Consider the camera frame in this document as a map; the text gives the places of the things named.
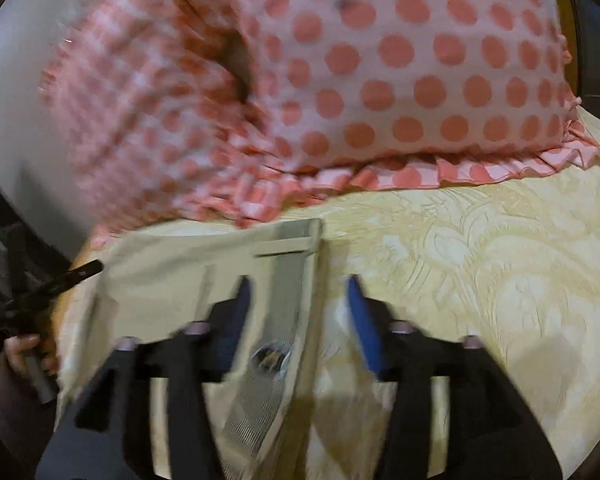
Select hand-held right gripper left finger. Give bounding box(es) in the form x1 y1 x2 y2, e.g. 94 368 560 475
35 276 253 480

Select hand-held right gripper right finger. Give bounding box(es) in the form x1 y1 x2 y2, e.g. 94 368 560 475
346 275 550 480

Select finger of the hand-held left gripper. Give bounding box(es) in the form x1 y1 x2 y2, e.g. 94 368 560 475
30 259 104 302

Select beige pants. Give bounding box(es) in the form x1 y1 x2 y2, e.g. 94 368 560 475
55 217 326 480

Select person's left hand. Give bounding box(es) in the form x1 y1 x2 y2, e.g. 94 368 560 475
2 334 61 378

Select yellow patterned bedsheet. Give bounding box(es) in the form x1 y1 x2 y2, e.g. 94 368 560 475
52 105 600 480

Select pink checkered pillow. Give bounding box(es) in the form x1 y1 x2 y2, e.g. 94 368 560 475
39 0 281 241

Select pink polka dot pillow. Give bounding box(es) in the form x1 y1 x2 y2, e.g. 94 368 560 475
220 0 600 211

